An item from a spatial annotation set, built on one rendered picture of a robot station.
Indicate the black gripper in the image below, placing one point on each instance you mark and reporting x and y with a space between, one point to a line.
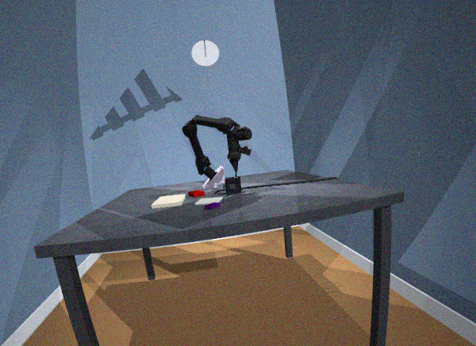
233 154

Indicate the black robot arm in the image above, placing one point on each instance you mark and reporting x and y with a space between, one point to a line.
224 125

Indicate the red rectangular block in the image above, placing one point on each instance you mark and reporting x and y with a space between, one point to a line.
196 193

